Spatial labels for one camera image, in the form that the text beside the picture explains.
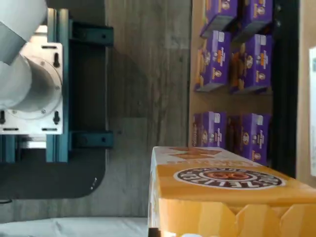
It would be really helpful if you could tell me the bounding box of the yellow white pretzel crackers box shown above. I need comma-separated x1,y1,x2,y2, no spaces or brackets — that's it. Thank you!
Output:
147,145,316,237

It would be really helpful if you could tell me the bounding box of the purple snack box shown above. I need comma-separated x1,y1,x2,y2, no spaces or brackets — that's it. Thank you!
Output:
192,111,227,149
227,113,272,166
195,31,232,92
229,34,272,95
199,0,239,38
232,0,274,42

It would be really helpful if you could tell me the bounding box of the black metal shelf rack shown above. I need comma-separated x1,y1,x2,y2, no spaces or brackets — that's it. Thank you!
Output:
270,0,301,180

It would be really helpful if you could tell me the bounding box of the black base platform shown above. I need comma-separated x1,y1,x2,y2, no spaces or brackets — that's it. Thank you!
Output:
0,23,107,199

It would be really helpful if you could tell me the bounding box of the teal aluminium extrusion stand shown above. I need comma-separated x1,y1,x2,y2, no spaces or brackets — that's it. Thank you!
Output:
0,8,115,164

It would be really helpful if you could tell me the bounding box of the silver mounting plate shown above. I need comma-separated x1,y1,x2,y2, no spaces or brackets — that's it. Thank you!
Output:
0,24,64,136

